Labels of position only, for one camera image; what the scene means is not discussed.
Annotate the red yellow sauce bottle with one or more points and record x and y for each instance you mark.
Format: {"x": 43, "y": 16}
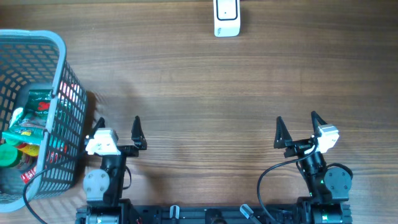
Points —
{"x": 30, "y": 149}

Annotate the white barcode scanner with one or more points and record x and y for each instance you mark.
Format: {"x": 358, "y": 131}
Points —
{"x": 227, "y": 18}

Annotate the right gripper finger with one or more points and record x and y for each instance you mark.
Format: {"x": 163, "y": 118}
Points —
{"x": 283, "y": 138}
{"x": 316, "y": 121}

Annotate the green 3M glove packet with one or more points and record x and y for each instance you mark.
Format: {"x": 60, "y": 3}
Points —
{"x": 38, "y": 102}

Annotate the red snack bar wrapper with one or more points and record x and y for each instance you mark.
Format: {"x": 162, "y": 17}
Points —
{"x": 28, "y": 175}

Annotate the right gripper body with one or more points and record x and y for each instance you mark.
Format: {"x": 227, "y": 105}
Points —
{"x": 298, "y": 148}

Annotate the grey plastic mesh basket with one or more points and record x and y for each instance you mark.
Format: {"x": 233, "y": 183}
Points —
{"x": 37, "y": 59}

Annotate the green lid jar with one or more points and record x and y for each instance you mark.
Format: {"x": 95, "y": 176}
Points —
{"x": 9, "y": 156}

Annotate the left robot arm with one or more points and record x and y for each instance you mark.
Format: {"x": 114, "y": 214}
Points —
{"x": 104, "y": 186}

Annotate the light green tissue packet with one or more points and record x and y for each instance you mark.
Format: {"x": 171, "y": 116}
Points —
{"x": 26, "y": 127}

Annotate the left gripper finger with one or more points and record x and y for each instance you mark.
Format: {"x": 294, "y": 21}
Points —
{"x": 99, "y": 124}
{"x": 137, "y": 135}

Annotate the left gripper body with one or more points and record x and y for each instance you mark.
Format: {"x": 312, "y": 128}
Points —
{"x": 129, "y": 150}

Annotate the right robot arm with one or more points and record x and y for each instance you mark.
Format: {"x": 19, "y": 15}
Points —
{"x": 328, "y": 184}

